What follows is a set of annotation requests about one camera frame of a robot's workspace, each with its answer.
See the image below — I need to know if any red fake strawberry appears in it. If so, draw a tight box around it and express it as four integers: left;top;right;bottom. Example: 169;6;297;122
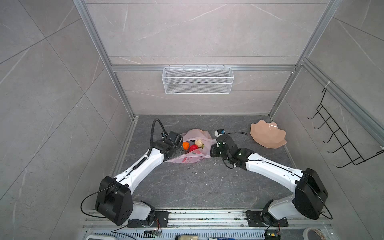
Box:
189;145;200;152

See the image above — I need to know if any black wire hook rack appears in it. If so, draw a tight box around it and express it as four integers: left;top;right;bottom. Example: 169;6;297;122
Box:
307;88;384;169

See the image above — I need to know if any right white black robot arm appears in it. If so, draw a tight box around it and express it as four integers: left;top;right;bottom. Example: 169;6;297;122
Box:
211;129;329;226

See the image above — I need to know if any pink scalloped bowl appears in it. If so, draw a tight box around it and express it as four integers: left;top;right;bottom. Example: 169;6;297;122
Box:
250;120;287;149

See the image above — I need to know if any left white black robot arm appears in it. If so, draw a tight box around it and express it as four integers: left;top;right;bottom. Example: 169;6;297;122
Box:
95;131;183;226

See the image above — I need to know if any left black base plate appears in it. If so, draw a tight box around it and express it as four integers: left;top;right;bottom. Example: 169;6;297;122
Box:
128;211;170;228

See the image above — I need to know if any pink plastic bag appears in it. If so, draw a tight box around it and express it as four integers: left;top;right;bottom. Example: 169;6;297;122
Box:
167;129;217;164

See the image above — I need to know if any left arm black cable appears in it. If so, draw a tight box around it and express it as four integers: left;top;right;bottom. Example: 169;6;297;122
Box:
80;118;169;218

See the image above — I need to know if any white wire mesh basket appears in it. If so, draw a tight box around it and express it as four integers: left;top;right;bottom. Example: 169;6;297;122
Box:
162;67;235;95

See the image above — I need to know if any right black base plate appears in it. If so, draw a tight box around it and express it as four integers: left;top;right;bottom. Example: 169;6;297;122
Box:
245;210;289;227

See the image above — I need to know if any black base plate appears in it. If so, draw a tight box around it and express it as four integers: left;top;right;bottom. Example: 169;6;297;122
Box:
128;211;170;228
245;210;289;227

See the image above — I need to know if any beige fake fruit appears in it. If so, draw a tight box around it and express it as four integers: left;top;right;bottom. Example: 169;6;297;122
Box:
195;139;204;149

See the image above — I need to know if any orange fake fruit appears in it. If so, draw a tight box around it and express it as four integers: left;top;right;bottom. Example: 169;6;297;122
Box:
182;142;190;151

